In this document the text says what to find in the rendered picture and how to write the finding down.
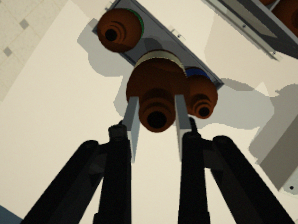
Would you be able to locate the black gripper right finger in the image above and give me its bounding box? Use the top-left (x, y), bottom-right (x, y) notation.
top-left (175, 95), bottom-right (295, 224)

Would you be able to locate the brown bottle with blue label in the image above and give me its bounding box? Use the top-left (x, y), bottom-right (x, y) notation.
top-left (185, 67), bottom-right (218, 119)

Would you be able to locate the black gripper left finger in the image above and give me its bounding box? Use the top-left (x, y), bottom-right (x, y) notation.
top-left (20, 97), bottom-right (140, 224)

